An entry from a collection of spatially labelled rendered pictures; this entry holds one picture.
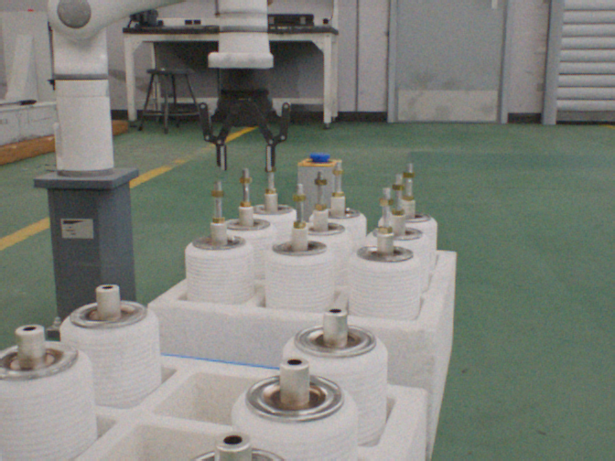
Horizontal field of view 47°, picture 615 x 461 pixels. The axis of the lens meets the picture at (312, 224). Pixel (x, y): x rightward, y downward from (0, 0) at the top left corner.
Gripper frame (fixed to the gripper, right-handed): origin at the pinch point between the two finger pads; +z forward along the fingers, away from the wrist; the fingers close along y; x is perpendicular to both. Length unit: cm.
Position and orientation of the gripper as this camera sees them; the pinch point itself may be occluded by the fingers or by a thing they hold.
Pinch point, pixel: (246, 162)
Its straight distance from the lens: 110.2
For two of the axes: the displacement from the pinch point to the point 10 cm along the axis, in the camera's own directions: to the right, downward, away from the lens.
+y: -10.0, 0.0, -0.1
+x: 0.1, 2.2, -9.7
